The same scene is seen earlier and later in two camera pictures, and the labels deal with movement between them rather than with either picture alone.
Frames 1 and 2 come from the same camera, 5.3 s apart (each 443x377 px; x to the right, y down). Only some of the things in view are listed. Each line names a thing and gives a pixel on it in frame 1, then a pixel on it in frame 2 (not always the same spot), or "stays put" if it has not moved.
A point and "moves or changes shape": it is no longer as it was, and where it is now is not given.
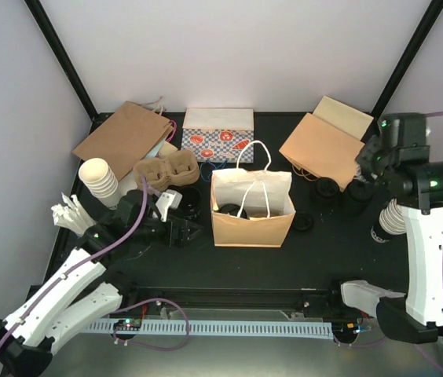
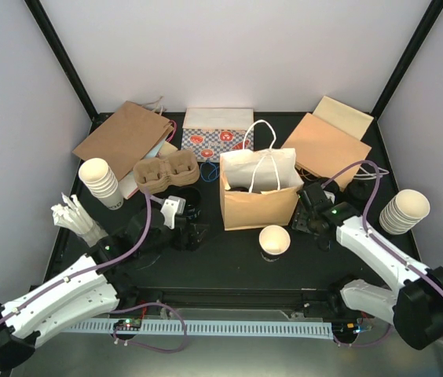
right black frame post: [426, 24] stays put
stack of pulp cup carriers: [175, 169] stays put
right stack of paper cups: [392, 219] stays put
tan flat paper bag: [346, 118] stays put
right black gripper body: [378, 166] to [313, 227]
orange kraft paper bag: [251, 207] moves or changes shape
